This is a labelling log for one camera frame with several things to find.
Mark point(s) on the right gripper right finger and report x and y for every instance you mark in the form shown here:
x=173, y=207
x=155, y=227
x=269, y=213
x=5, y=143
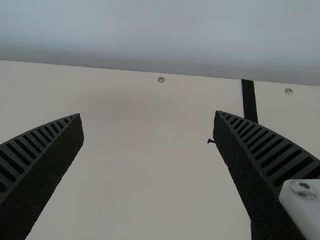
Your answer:
x=262, y=175

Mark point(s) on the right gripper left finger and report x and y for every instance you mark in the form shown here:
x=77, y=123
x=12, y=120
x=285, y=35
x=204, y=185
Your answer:
x=37, y=175

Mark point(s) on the black strip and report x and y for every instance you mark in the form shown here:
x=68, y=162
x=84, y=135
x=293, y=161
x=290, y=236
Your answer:
x=248, y=100

